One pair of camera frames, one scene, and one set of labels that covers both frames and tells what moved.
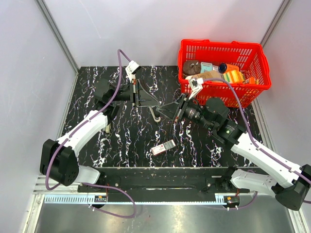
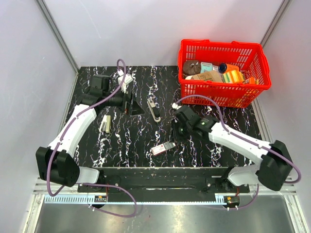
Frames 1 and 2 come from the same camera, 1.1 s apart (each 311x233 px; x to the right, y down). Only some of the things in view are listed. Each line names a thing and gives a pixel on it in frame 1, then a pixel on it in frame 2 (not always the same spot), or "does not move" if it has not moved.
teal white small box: (206, 67) does not move
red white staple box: (163, 147) does not move
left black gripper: (139, 96) → (128, 104)
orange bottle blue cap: (224, 67) does not move
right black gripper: (170, 109) → (175, 123)
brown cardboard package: (207, 74) does not move
